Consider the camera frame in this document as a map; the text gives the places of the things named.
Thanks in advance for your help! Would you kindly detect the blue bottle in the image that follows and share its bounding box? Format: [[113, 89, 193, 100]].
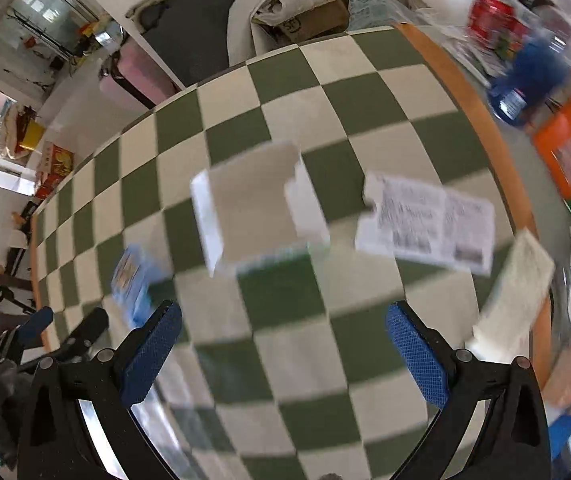
[[488, 35, 571, 126]]

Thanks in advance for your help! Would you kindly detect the red cardboard box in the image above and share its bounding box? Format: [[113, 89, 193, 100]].
[[33, 142, 76, 201]]

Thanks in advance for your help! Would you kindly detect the pink suitcase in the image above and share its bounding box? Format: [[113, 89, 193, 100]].
[[98, 42, 184, 111]]

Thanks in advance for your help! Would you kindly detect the white printed paper leaflet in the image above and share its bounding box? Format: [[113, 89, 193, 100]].
[[354, 172, 496, 276]]

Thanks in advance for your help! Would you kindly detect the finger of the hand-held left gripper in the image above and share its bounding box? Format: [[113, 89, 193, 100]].
[[0, 307, 55, 357], [36, 307, 110, 363]]

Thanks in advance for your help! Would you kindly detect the dark folding bed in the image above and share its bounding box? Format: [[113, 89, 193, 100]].
[[126, 0, 266, 91]]

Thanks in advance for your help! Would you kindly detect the green and white checkered mat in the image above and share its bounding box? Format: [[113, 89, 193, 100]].
[[30, 22, 553, 480]]

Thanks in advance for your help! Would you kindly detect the clear plastic bag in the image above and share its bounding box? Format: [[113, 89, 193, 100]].
[[345, 0, 411, 28]]

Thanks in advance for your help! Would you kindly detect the blue plastic stool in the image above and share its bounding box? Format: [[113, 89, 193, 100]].
[[548, 410, 571, 466]]

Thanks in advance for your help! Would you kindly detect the brown cardboard box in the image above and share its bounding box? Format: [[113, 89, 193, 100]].
[[250, 0, 351, 46]]

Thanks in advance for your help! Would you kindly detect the white flat packet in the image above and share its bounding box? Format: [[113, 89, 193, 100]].
[[465, 227, 556, 356]]

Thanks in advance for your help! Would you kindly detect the white and green medicine box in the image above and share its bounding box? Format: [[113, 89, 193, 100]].
[[190, 140, 331, 277]]

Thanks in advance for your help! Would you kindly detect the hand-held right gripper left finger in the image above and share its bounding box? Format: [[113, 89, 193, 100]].
[[17, 300, 184, 480]]

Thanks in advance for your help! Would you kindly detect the dark wooden chair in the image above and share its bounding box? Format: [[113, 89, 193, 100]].
[[0, 270, 39, 318]]

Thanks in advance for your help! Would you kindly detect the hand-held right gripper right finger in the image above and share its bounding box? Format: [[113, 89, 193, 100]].
[[385, 301, 552, 480]]

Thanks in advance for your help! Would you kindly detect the crumpled blue plastic bag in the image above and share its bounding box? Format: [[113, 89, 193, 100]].
[[110, 244, 171, 326]]

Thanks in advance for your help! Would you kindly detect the yellow bin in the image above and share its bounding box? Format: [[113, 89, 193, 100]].
[[18, 120, 46, 153]]

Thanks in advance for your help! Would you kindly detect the pile of white bags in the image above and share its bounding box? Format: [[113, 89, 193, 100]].
[[0, 105, 31, 158]]

